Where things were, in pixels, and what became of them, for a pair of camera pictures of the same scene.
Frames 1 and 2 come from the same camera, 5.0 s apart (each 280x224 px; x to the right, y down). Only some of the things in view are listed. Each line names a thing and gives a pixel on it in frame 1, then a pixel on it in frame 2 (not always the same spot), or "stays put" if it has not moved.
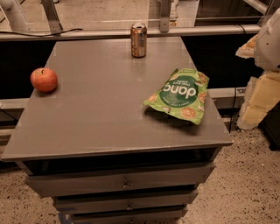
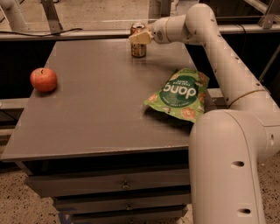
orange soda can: (138, 40) stays put
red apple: (44, 80) stays put
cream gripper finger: (248, 50) → (159, 33)
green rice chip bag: (182, 94) stays put
